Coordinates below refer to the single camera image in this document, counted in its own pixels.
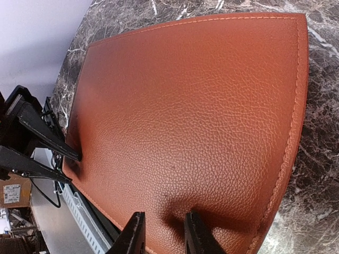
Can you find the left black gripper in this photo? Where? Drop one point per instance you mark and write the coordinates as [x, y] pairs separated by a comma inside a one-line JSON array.
[[20, 128]]

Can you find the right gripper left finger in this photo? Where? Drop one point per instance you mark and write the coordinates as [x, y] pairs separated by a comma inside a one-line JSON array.
[[132, 239]]

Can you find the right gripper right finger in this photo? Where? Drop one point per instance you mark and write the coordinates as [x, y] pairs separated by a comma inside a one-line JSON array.
[[198, 238]]

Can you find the large red jewelry box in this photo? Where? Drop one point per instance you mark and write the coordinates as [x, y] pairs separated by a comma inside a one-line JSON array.
[[199, 114]]

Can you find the cardboard box in background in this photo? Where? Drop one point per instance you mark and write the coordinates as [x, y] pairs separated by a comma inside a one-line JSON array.
[[15, 192]]

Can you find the white cable duct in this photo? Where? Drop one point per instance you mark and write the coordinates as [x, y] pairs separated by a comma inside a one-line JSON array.
[[89, 226]]

